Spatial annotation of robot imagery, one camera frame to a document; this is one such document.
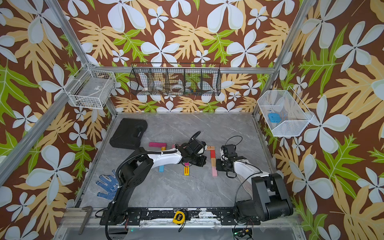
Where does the black plastic case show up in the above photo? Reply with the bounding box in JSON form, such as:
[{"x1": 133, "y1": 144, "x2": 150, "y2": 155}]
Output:
[{"x1": 110, "y1": 118, "x2": 148, "y2": 150}]

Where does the black wire basket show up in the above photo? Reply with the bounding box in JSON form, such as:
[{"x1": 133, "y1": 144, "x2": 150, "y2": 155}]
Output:
[{"x1": 128, "y1": 62, "x2": 222, "y2": 96}]

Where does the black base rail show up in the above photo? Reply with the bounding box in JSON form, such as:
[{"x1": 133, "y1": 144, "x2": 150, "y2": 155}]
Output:
[{"x1": 100, "y1": 207, "x2": 261, "y2": 226}]

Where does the white wire basket right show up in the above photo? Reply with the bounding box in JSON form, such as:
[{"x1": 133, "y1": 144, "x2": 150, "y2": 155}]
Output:
[{"x1": 257, "y1": 87, "x2": 314, "y2": 138}]

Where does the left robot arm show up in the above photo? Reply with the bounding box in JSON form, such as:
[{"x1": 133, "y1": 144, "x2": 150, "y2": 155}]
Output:
[{"x1": 100, "y1": 139, "x2": 207, "y2": 226}]

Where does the white wire basket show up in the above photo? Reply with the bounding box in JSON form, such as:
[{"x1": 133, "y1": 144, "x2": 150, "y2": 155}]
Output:
[
  {"x1": 257, "y1": 87, "x2": 314, "y2": 138},
  {"x1": 65, "y1": 64, "x2": 117, "y2": 110}
]

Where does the blue object in basket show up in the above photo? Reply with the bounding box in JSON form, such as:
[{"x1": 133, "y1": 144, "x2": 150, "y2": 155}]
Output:
[{"x1": 268, "y1": 113, "x2": 282, "y2": 124}]

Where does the yellow red striped block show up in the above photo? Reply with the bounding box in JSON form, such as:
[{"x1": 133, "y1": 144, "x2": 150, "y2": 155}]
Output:
[{"x1": 184, "y1": 166, "x2": 190, "y2": 176}]

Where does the yellow tape measure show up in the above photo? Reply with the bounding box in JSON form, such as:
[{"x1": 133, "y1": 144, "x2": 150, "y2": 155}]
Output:
[{"x1": 172, "y1": 211, "x2": 186, "y2": 226}]

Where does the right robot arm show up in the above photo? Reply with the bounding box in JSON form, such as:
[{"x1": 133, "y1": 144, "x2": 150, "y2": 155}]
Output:
[{"x1": 217, "y1": 144, "x2": 294, "y2": 225}]

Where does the blue knit glove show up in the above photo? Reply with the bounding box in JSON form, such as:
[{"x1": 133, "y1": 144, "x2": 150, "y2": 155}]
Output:
[{"x1": 96, "y1": 170, "x2": 119, "y2": 201}]

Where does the light pink block bottom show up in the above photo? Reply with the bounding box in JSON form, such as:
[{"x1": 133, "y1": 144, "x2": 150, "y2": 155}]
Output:
[{"x1": 212, "y1": 167, "x2": 218, "y2": 177}]

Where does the white wire basket left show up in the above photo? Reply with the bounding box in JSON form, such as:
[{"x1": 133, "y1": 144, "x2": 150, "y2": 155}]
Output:
[{"x1": 65, "y1": 64, "x2": 117, "y2": 110}]

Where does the tan wooden block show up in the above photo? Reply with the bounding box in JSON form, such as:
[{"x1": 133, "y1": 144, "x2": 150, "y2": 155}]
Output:
[{"x1": 211, "y1": 158, "x2": 216, "y2": 168}]

